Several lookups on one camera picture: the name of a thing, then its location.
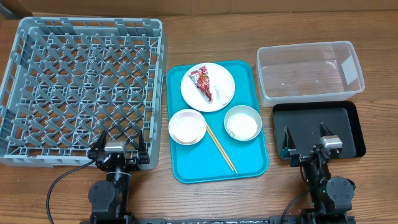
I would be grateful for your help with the white tissue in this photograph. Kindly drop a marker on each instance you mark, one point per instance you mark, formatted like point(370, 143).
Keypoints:
point(221, 95)

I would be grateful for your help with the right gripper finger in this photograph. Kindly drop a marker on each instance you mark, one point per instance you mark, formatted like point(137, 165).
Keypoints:
point(324, 131)
point(288, 147)

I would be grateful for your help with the pink-white small bowl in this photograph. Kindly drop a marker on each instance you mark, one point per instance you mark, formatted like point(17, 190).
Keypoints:
point(187, 127)

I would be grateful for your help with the pile of white rice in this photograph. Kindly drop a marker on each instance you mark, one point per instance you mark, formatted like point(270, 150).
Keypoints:
point(242, 127)

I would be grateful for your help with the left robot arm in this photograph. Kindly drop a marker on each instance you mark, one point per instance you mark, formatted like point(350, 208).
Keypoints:
point(109, 197)

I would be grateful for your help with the clear plastic bin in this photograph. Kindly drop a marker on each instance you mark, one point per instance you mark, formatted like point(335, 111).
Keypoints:
point(310, 72)

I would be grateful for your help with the grey dishwasher rack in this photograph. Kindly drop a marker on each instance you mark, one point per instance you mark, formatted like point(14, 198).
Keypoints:
point(68, 79)

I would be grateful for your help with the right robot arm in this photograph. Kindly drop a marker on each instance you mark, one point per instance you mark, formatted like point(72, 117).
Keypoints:
point(331, 196)

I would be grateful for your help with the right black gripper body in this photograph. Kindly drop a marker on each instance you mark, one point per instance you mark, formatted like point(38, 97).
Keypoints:
point(310, 157)

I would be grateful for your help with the teal plastic tray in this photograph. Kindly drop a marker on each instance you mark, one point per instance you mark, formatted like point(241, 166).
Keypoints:
point(202, 161)

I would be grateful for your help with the white round plate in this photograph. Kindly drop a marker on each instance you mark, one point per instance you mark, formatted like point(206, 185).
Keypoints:
point(218, 76)

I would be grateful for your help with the wooden chopstick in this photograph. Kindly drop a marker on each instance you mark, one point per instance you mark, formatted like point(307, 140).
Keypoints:
point(219, 151)
point(222, 148)

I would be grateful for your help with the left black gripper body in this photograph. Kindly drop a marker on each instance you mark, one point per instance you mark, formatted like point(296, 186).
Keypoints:
point(132, 163)

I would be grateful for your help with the wooden chopstick upper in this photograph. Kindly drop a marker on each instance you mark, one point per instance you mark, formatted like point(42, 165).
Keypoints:
point(222, 148)

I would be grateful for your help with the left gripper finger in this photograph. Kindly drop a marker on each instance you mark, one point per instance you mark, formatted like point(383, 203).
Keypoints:
point(98, 146)
point(143, 155)

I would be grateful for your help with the wooden chopstick lower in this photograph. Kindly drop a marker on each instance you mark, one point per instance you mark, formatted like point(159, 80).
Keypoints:
point(219, 151)

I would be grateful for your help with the red snack wrapper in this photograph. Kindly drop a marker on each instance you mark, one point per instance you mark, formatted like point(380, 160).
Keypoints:
point(201, 80)

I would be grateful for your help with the black rectangular tray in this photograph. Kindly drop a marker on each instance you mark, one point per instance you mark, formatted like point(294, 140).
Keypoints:
point(303, 121)

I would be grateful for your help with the grey-green bowl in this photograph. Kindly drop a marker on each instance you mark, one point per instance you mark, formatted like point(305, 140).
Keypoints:
point(245, 110)

